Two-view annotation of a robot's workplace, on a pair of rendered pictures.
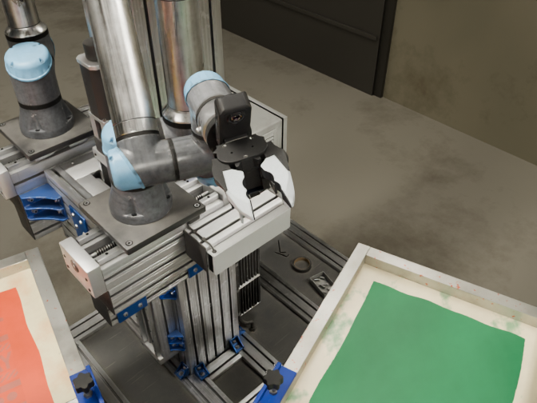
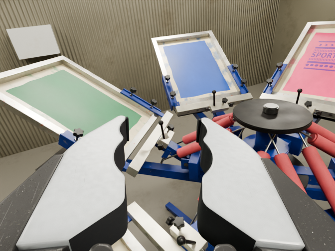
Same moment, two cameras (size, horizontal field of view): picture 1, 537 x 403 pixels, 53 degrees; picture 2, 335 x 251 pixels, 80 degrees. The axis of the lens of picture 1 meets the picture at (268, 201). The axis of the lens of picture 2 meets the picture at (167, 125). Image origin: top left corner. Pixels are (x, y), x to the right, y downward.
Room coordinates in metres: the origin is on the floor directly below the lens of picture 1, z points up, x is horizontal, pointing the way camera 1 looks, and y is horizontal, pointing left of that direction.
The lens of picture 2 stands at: (0.62, 0.04, 1.73)
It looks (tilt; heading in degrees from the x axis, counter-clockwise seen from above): 29 degrees down; 201
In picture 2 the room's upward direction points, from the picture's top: 7 degrees counter-clockwise
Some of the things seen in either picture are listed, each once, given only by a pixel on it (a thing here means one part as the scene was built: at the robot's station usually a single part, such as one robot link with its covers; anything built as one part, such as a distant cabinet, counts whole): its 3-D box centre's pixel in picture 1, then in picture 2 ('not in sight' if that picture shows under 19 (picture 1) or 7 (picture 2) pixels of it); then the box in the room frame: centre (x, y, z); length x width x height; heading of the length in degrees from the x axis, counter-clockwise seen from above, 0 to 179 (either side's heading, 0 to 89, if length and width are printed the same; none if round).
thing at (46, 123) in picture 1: (43, 110); not in sight; (1.37, 0.65, 1.31); 0.15 x 0.15 x 0.10
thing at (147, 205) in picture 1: (138, 188); not in sight; (1.01, 0.31, 1.31); 0.15 x 0.15 x 0.10
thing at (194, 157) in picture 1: (205, 153); not in sight; (0.80, 0.11, 1.56); 0.11 x 0.08 x 0.11; 109
